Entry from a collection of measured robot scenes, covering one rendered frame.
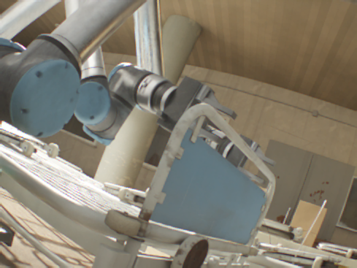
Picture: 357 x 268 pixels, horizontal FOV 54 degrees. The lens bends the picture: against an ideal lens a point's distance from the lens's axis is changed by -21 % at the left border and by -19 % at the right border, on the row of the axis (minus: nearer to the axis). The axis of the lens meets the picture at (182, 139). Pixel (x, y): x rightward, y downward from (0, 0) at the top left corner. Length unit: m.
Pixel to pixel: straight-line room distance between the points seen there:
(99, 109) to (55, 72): 0.24
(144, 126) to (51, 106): 5.25
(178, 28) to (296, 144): 2.90
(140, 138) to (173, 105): 4.95
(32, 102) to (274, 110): 7.05
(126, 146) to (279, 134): 2.85
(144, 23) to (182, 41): 5.07
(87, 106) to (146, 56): 0.43
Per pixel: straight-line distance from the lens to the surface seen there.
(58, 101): 0.72
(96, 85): 0.91
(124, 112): 1.05
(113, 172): 5.86
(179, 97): 0.97
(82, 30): 0.79
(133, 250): 0.76
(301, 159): 7.14
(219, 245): 1.11
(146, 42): 1.26
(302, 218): 4.54
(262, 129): 7.52
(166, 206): 0.82
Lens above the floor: 0.57
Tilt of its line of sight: 9 degrees up
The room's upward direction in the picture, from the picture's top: 22 degrees clockwise
